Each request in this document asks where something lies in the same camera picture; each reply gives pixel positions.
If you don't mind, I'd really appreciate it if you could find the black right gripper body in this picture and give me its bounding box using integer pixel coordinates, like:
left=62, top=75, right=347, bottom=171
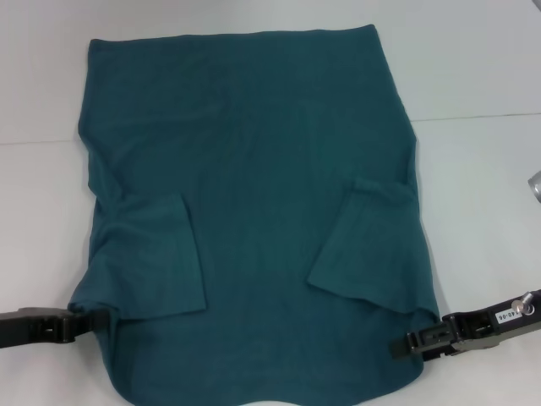
left=441, top=288, right=541, bottom=355

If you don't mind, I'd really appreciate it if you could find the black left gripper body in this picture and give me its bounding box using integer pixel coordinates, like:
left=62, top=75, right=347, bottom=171
left=0, top=307, right=76, bottom=350

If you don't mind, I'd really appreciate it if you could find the teal blue shirt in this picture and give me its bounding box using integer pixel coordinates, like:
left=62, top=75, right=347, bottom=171
left=67, top=23, right=441, bottom=406

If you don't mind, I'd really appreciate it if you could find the right arm cable with plug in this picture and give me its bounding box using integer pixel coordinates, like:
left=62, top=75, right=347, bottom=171
left=510, top=293, right=534, bottom=316

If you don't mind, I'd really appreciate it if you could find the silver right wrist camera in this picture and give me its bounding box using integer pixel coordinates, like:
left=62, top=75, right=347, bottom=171
left=526, top=170, right=541, bottom=205

